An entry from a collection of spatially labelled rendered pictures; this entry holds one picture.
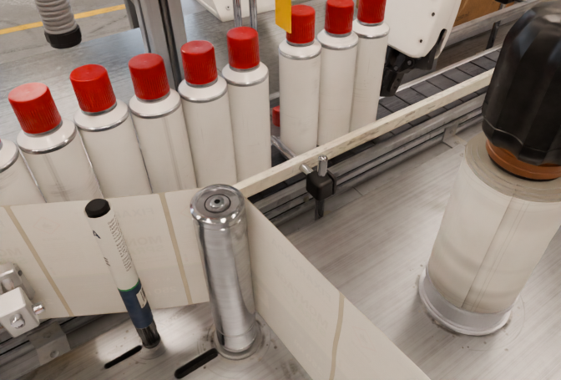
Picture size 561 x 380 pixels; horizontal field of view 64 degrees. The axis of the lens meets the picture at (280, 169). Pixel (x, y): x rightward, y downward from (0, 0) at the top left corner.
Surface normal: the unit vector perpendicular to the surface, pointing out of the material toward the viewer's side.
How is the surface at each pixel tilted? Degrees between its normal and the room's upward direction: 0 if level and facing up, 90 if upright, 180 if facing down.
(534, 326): 0
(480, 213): 87
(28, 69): 0
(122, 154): 90
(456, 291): 93
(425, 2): 68
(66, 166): 90
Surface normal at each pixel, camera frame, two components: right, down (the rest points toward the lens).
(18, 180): 0.97, 0.16
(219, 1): 0.32, -0.21
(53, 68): -0.01, -0.75
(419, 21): -0.74, 0.13
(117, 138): 0.61, 0.52
